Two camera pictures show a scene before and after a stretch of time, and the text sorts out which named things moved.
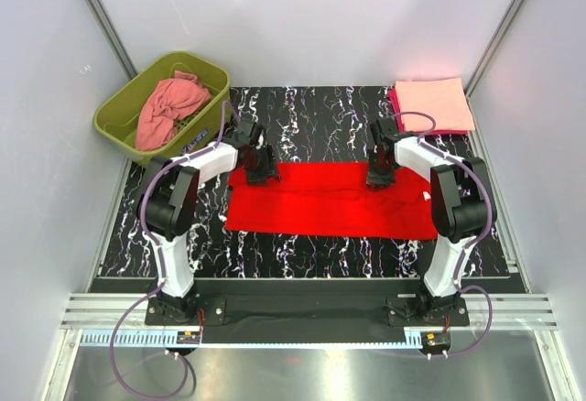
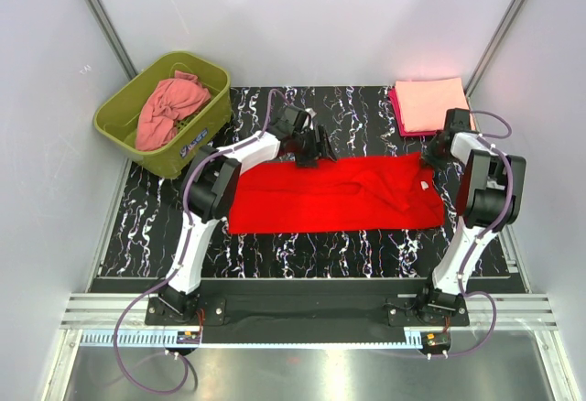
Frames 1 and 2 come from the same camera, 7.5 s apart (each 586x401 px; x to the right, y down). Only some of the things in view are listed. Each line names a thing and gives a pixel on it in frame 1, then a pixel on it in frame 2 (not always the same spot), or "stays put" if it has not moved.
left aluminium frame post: x=99 y=8 stays put
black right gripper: x=380 y=174 to x=433 y=153
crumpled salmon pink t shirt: x=157 y=124 stays put
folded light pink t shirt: x=445 y=99 stays put
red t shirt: x=330 y=200 stays put
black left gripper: x=261 y=171 to x=309 y=148
